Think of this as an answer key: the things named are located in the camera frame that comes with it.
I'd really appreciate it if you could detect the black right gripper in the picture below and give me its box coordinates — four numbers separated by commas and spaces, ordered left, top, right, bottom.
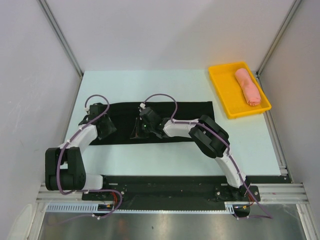
130, 117, 155, 139

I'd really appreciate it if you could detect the black t-shirt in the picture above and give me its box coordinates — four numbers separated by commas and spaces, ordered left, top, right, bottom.
91, 101, 215, 146

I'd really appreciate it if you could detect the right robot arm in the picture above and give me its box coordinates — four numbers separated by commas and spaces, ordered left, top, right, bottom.
130, 104, 249, 201

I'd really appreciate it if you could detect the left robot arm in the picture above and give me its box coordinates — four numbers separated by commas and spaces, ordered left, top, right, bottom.
45, 103, 117, 200

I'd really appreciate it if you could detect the yellow plastic tray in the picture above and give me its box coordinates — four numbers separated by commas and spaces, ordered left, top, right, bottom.
208, 61, 272, 119

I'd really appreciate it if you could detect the rolled pink t-shirt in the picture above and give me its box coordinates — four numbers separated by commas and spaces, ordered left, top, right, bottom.
235, 68, 261, 106

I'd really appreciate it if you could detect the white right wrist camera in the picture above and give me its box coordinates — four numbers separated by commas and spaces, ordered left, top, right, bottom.
138, 102, 146, 112

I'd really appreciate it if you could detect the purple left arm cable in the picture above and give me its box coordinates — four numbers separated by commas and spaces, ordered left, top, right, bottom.
47, 94, 123, 225

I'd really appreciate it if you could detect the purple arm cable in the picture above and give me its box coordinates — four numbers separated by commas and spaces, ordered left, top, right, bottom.
139, 93, 273, 220
47, 94, 123, 225

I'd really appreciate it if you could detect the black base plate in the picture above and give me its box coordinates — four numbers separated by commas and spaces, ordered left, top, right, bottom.
81, 174, 292, 211

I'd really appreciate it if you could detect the left aluminium frame post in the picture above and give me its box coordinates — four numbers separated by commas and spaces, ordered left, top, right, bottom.
37, 0, 84, 79

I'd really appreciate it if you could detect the aluminium frame post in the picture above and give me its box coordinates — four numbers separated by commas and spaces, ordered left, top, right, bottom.
37, 0, 84, 79
256, 0, 304, 78

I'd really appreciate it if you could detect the white slotted cable duct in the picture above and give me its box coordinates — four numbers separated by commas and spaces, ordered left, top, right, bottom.
45, 203, 235, 215

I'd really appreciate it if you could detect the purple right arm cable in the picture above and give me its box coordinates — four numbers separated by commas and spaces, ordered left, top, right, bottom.
139, 93, 273, 220

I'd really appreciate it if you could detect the right aluminium frame post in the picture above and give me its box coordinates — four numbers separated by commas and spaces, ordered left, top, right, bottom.
256, 0, 304, 78

